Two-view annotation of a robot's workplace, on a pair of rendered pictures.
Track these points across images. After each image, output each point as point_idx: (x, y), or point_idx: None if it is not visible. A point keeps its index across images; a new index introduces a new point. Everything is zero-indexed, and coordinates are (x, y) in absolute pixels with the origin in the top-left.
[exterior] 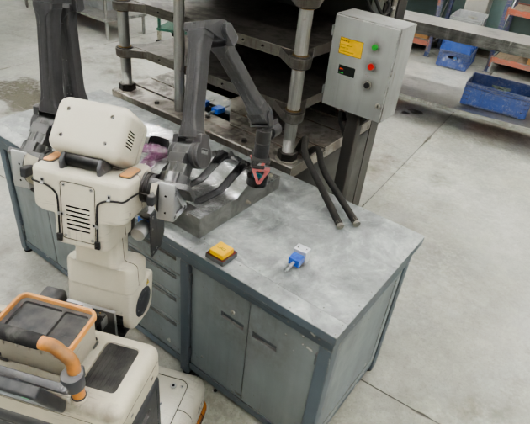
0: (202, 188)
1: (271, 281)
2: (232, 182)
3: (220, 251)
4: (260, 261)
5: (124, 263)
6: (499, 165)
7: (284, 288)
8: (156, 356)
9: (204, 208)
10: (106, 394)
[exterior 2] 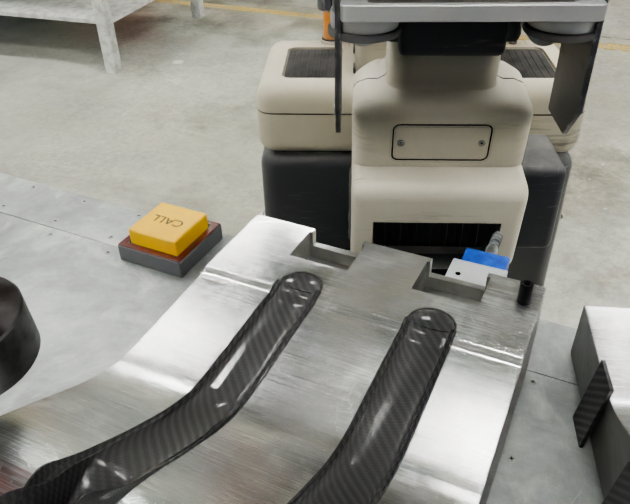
0: (319, 389)
1: (20, 215)
2: (136, 428)
3: (169, 213)
4: (42, 260)
5: (380, 71)
6: None
7: None
8: (257, 90)
9: (255, 259)
10: (298, 45)
